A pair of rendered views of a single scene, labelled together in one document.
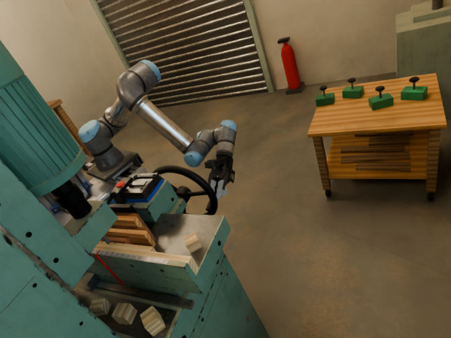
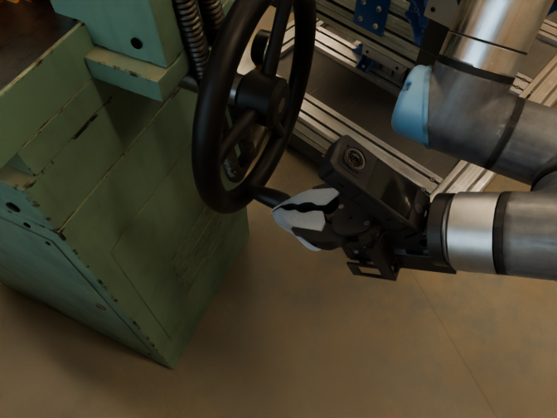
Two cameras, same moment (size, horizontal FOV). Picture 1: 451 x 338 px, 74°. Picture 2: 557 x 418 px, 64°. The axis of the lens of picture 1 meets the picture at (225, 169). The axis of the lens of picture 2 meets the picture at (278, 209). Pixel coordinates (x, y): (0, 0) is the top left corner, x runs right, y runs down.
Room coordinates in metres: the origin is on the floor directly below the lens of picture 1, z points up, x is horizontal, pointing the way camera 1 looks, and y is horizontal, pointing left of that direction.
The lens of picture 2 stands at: (0.90, -0.20, 1.19)
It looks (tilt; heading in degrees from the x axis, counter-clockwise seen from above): 57 degrees down; 80
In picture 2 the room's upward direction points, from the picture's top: straight up
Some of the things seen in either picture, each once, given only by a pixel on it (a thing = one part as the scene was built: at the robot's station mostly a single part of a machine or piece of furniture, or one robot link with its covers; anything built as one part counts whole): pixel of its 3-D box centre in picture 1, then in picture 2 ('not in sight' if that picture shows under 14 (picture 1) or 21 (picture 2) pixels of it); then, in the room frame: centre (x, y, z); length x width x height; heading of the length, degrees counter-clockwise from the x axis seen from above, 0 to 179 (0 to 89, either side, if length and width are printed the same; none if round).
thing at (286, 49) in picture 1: (290, 65); not in sight; (3.22, -1.12, 0.30); 0.19 x 0.18 x 0.60; 142
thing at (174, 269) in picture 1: (102, 258); not in sight; (0.65, 0.42, 0.93); 0.60 x 0.02 x 0.06; 55
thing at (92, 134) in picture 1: (94, 135); not in sight; (1.50, 0.55, 0.98); 0.13 x 0.12 x 0.14; 142
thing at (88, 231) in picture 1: (88, 230); not in sight; (0.66, 0.40, 1.03); 0.14 x 0.07 x 0.09; 145
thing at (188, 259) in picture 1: (107, 253); not in sight; (0.66, 0.41, 0.92); 0.60 x 0.02 x 0.05; 55
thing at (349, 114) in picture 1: (374, 132); not in sight; (1.47, -0.94, 0.32); 0.66 x 0.57 x 0.64; 53
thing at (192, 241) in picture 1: (192, 242); not in sight; (0.58, 0.15, 0.92); 0.03 x 0.03 x 0.03; 7
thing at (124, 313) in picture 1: (124, 313); not in sight; (0.53, 0.40, 0.82); 0.04 x 0.04 x 0.04; 64
